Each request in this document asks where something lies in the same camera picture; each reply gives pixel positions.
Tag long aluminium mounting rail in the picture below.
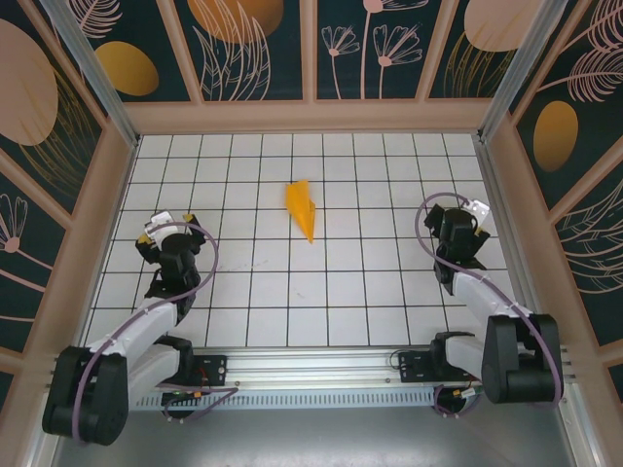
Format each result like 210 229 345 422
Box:
46 344 580 391

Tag dark panel golden oval fern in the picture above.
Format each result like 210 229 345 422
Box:
508 0 623 211

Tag dark panel pink oval fronds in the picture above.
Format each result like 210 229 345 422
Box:
427 0 534 100

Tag aluminium table side rail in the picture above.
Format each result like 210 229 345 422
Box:
474 133 554 347

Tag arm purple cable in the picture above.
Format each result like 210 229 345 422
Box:
71 221 239 445
413 192 566 420

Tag dark panel pink flowers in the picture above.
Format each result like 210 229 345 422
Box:
315 0 429 102

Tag aluminium extrusion post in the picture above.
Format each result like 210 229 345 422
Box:
479 0 561 143
38 0 143 148

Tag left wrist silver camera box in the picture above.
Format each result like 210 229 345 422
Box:
145 210 172 235

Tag dark panel single pink flower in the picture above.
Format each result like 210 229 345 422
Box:
0 148 69 356

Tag perforated metal cable tray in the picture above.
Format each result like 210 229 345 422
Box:
128 392 439 411

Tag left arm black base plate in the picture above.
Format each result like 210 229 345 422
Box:
187 353 229 389

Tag aluminium frame bar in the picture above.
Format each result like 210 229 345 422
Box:
554 383 607 467
18 391 72 467

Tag dark panel pink leaf outlines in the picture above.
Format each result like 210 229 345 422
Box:
549 162 623 352

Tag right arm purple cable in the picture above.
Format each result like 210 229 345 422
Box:
413 192 566 420

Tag yellow paper sheet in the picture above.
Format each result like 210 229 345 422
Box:
284 178 317 243

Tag grey brushed metal sheet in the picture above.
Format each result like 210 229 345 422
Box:
48 407 578 467

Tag dark panel orange circle leaves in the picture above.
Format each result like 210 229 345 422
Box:
173 0 312 103

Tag dark panel golden oval feather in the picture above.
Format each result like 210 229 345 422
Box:
80 0 194 103

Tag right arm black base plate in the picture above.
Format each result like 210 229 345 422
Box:
397 349 483 386

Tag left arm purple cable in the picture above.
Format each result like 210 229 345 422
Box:
71 221 239 445

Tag dark panel large pink oval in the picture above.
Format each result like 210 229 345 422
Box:
0 0 109 220

